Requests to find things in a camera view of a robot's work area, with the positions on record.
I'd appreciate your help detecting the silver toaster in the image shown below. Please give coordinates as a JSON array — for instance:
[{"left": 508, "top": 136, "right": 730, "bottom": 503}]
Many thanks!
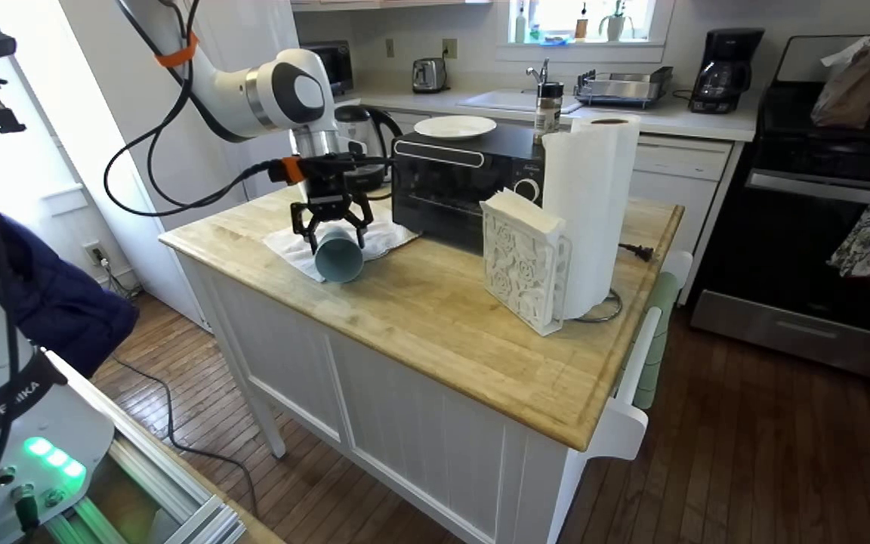
[{"left": 407, "top": 54, "right": 453, "bottom": 98}]

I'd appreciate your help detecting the chrome faucet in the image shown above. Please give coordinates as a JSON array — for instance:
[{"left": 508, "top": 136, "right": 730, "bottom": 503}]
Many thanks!
[{"left": 523, "top": 59, "right": 550, "bottom": 98}]

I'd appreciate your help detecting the spice shaker jar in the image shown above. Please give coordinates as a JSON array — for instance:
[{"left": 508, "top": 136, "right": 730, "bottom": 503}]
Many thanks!
[{"left": 535, "top": 83, "right": 566, "bottom": 132}]

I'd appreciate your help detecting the dark blue jacket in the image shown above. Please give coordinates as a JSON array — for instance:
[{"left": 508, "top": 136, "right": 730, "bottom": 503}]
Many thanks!
[{"left": 0, "top": 191, "right": 143, "bottom": 381}]

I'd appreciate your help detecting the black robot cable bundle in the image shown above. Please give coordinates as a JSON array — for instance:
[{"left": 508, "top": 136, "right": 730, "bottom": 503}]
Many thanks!
[{"left": 98, "top": 0, "right": 301, "bottom": 222}]

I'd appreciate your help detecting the black floor cable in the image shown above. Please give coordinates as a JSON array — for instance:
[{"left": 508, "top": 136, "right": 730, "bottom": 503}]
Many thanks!
[{"left": 111, "top": 357, "right": 261, "bottom": 518}]

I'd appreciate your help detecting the brown paper bag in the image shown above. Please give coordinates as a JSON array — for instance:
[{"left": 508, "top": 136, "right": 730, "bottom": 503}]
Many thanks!
[{"left": 809, "top": 26, "right": 870, "bottom": 132}]

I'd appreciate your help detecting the white paper towel roll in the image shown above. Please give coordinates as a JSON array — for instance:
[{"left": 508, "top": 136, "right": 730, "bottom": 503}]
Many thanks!
[{"left": 539, "top": 111, "right": 644, "bottom": 323}]

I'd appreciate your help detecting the speckled white block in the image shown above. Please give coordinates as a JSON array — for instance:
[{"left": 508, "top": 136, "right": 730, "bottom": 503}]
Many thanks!
[{"left": 479, "top": 185, "right": 571, "bottom": 339}]

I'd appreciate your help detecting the white kitchen sink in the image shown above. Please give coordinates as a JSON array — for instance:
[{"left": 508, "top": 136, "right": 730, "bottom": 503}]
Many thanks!
[{"left": 463, "top": 88, "right": 544, "bottom": 114}]

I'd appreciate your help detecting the white wood-top kitchen island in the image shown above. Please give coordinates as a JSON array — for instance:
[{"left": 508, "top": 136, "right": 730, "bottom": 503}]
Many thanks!
[{"left": 156, "top": 185, "right": 694, "bottom": 544}]

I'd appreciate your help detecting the white cloth towel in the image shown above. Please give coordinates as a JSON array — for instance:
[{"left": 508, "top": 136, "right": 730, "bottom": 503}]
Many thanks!
[{"left": 261, "top": 216, "right": 421, "bottom": 285}]

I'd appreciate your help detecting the green hanging towel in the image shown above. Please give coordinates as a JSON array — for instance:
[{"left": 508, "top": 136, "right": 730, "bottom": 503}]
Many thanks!
[{"left": 634, "top": 268, "right": 682, "bottom": 415}]

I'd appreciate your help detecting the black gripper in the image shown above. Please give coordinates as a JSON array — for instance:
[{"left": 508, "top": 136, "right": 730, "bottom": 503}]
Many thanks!
[{"left": 286, "top": 179, "right": 375, "bottom": 253}]

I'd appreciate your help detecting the black microwave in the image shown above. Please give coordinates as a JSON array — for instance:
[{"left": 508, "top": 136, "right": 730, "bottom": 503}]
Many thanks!
[{"left": 299, "top": 40, "right": 357, "bottom": 102}]

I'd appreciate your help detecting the white framed window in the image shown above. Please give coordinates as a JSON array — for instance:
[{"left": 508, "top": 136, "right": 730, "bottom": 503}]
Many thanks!
[{"left": 504, "top": 0, "right": 677, "bottom": 49}]

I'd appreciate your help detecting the black coffee maker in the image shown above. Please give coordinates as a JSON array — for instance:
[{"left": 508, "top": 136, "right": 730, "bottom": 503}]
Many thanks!
[{"left": 686, "top": 26, "right": 767, "bottom": 114}]

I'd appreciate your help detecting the black toaster oven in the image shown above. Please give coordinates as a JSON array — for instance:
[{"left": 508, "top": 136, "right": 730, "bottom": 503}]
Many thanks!
[{"left": 388, "top": 121, "right": 550, "bottom": 253}]

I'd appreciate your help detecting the black kitchen stove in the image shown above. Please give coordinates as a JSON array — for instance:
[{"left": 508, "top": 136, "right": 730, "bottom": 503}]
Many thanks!
[{"left": 687, "top": 33, "right": 870, "bottom": 394}]

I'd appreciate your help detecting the grey dish rack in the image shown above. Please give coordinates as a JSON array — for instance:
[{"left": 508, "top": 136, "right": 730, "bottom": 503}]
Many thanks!
[{"left": 574, "top": 64, "right": 677, "bottom": 108}]

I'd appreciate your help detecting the white plate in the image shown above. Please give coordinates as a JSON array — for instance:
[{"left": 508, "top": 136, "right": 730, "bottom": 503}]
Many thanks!
[{"left": 410, "top": 111, "right": 497, "bottom": 142}]

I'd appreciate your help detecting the black appliance power cord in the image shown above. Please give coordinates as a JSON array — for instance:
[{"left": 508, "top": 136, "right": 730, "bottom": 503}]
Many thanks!
[{"left": 574, "top": 240, "right": 656, "bottom": 327}]

